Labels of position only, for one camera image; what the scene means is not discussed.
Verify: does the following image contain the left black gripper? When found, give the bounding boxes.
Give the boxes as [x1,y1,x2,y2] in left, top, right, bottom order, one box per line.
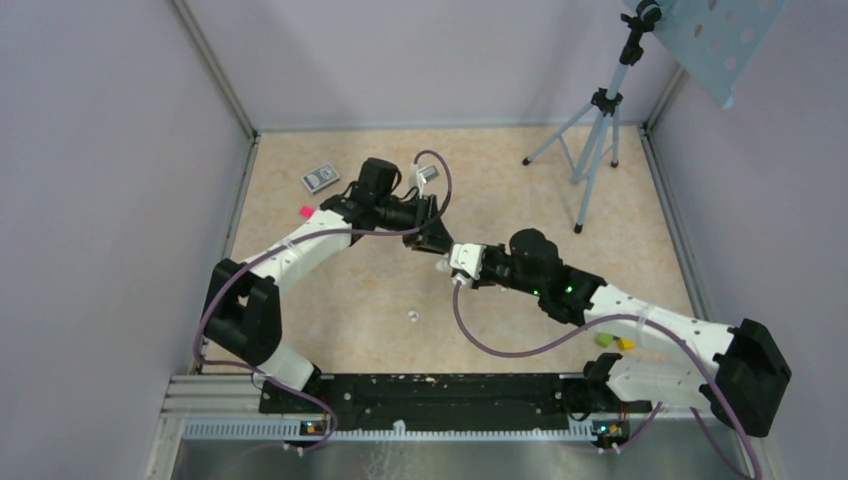
[375,194,455,257]

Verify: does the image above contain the white charging case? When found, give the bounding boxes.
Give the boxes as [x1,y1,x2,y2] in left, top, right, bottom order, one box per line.
[435,259,452,273]

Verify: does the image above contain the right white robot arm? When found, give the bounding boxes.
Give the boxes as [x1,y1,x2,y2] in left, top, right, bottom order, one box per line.
[450,229,792,438]

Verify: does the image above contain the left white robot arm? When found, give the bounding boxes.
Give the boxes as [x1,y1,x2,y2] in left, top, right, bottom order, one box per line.
[196,151,453,414]

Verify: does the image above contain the card deck box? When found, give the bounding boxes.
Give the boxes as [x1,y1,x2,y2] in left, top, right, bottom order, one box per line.
[301,163,340,194]

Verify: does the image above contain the green cube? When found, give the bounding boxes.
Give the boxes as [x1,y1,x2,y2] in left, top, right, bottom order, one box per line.
[595,333,615,348]

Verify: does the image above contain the pink block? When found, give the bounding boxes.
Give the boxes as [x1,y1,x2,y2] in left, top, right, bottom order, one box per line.
[299,206,315,219]

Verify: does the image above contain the yellow cube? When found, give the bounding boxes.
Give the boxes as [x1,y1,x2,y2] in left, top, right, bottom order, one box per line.
[617,338,636,351]

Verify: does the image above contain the light blue tripod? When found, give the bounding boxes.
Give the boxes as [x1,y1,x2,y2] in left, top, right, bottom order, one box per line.
[521,1,663,234]

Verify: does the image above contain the perforated blue panel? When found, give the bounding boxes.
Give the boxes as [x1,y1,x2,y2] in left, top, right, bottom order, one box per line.
[623,0,787,110]

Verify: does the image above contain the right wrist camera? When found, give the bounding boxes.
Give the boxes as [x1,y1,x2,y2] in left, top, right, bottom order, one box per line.
[448,243,486,287]

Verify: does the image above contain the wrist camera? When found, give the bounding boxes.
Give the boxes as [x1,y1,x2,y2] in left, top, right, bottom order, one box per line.
[410,164,440,195]
[448,243,486,287]

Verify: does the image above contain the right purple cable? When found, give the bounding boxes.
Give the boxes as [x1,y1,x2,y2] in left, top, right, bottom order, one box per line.
[452,276,764,480]

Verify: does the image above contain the purple cable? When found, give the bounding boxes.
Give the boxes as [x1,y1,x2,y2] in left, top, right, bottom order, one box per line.
[192,148,454,455]
[452,276,764,480]

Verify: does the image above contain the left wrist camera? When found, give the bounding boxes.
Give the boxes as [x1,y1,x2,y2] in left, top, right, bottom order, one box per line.
[410,164,440,195]

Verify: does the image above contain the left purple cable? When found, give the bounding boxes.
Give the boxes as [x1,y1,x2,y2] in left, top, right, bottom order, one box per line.
[192,148,454,455]

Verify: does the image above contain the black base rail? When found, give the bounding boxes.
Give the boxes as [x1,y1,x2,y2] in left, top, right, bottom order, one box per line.
[258,373,653,432]

